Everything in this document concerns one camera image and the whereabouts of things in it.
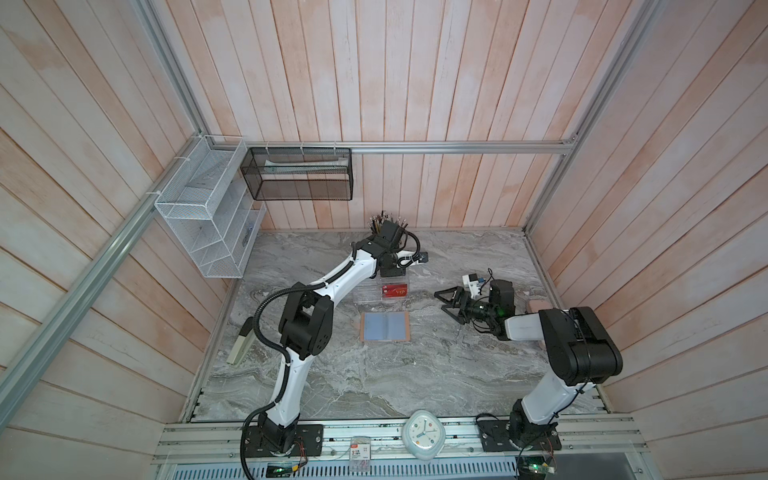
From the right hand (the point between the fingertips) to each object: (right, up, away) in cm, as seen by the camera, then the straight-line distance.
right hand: (439, 301), depth 92 cm
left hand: (-14, +13, +4) cm, 19 cm away
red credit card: (-13, +3, +7) cm, 15 cm away
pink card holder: (-10, -9, +1) cm, 13 cm away
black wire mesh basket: (-47, +43, +9) cm, 64 cm away
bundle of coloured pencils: (-20, +26, +9) cm, 34 cm away
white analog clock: (-8, -30, -20) cm, 37 cm away
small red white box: (-24, -34, -22) cm, 46 cm away
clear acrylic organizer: (-22, +2, +9) cm, 24 cm away
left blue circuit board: (-43, -38, -21) cm, 61 cm away
